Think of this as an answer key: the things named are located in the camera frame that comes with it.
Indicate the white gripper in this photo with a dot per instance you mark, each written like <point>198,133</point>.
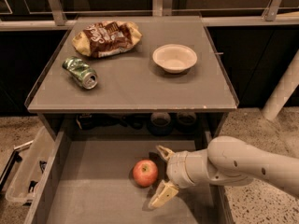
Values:
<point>176,168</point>

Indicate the red apple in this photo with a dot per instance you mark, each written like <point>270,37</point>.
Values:
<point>145,173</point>

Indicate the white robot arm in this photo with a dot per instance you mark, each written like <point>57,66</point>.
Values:
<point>227,161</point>

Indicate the grey open top drawer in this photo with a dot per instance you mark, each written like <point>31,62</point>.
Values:
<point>88,180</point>

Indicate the grey counter cabinet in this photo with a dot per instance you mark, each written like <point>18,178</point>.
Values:
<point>131,82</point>

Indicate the white paper bowl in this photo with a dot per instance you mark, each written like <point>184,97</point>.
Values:
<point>174,58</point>

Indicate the crushed green soda can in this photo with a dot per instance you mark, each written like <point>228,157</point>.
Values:
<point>81,72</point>

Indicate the clear plastic bin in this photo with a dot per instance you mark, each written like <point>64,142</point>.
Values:
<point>25,183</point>

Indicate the brown chip bag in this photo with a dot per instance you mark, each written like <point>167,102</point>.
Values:
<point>107,38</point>

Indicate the metal railing frame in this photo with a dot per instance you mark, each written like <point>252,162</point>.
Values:
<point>23,15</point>

